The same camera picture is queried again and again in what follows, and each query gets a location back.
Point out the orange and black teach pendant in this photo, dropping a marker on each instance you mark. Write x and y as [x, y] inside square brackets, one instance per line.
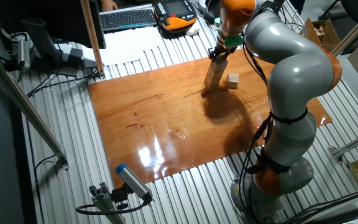
[176, 15]

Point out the person hand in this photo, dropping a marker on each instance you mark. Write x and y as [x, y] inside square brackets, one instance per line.
[109, 4]

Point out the black keyboard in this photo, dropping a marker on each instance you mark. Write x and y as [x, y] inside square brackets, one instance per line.
[127, 19]

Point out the mint green small object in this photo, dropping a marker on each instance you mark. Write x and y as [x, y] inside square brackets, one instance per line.
[217, 21]

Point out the green camera mount flange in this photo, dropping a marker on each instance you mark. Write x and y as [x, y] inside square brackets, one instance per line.
[232, 40]

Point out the tan frame post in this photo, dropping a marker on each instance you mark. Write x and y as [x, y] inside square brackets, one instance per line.
[92, 37]

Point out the black monitor with stand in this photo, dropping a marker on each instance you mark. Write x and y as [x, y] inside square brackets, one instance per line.
[42, 15]

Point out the silver camera on clamp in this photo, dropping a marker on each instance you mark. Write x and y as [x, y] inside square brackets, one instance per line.
[23, 53]

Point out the cardboard box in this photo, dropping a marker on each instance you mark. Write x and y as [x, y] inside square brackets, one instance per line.
[322, 34]

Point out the varnished wooden board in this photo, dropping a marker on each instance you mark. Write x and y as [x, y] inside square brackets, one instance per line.
[166, 130]

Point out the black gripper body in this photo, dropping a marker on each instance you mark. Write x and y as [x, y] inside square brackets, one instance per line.
[224, 50]

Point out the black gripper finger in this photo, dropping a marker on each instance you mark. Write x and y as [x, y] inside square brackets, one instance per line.
[226, 54]
[213, 54]

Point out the aluminium profile camera post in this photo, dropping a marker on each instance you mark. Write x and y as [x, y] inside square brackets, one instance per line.
[104, 202]

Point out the white rounded object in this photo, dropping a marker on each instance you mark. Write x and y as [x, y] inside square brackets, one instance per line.
[193, 29]

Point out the silver camera with blue cap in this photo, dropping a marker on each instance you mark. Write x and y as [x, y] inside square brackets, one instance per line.
[132, 182]

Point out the white paper sheets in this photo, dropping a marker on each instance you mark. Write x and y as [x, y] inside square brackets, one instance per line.
[126, 43]

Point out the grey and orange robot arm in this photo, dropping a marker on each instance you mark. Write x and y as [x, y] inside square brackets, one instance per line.
[291, 62]

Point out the black round device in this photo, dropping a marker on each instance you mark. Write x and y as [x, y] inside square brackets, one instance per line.
[209, 7]

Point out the grey aluminium frame strut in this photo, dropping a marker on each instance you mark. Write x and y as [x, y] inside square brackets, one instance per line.
[356, 29]
[26, 105]
[353, 143]

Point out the light wooden cube block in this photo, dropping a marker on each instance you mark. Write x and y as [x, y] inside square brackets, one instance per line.
[210, 87]
[219, 66]
[213, 74]
[232, 81]
[212, 81]

